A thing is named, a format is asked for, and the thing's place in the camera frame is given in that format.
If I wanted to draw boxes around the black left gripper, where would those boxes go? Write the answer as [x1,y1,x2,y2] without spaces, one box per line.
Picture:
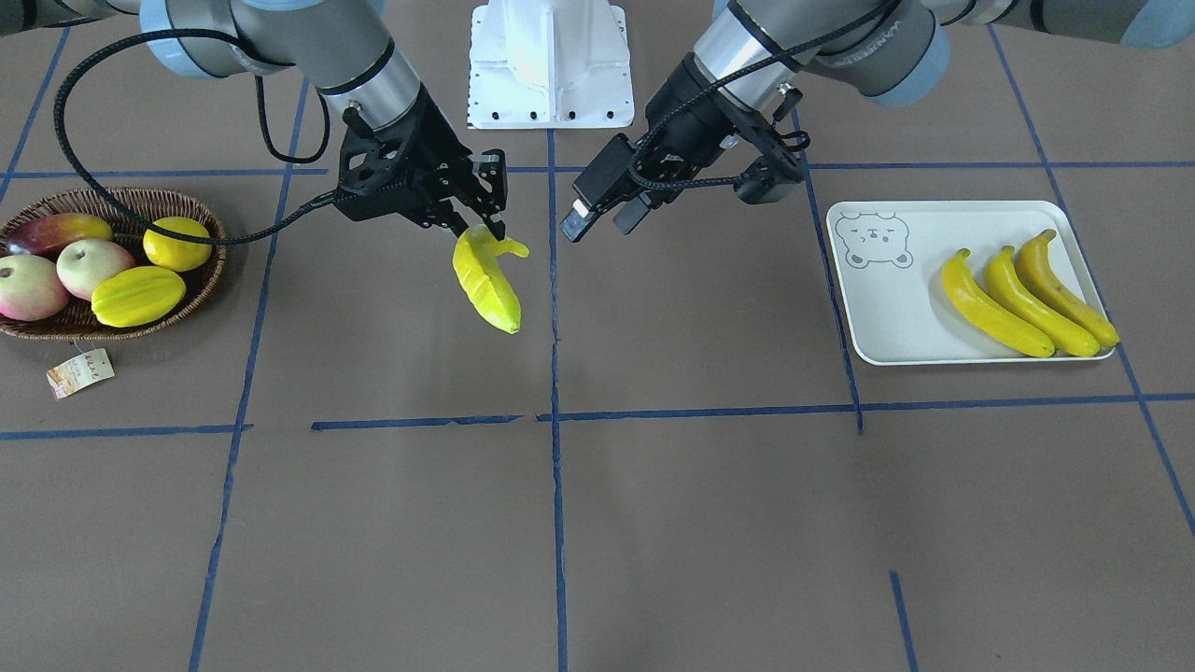
[644,54,810,204]

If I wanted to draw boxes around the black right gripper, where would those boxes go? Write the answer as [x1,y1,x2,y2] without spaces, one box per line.
[333,88,508,242]

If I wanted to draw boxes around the yellow banana moved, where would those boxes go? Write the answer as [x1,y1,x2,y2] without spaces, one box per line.
[983,245,1102,358]
[1013,230,1121,348]

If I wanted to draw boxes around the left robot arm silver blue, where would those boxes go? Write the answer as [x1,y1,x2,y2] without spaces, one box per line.
[627,1,1191,207]

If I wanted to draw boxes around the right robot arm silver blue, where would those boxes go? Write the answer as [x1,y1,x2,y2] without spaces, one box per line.
[4,1,505,242]

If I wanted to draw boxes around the yellow banana bottom basket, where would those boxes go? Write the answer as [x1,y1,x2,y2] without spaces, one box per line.
[91,265,186,328]

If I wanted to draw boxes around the brown wicker basket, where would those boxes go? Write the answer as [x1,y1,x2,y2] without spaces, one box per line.
[1,188,228,342]

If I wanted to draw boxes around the white rectangular bear tray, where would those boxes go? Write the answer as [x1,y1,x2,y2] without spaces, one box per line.
[825,200,1108,366]

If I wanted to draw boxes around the yellow lemon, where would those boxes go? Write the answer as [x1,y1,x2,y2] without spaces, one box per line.
[142,216,213,273]

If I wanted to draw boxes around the pale green pink apple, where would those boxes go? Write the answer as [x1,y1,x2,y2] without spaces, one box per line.
[56,239,136,301]

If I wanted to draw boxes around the paper price tag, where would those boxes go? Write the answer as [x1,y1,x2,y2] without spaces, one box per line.
[45,348,116,401]

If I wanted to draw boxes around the dark purple fruit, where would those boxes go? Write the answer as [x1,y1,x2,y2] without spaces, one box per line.
[5,213,115,259]

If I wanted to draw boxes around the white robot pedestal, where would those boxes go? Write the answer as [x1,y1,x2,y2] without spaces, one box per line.
[467,1,636,129]

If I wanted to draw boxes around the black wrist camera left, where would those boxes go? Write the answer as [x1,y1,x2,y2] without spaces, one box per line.
[560,133,652,242]

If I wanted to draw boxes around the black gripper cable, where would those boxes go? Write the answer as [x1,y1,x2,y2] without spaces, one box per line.
[53,28,339,248]

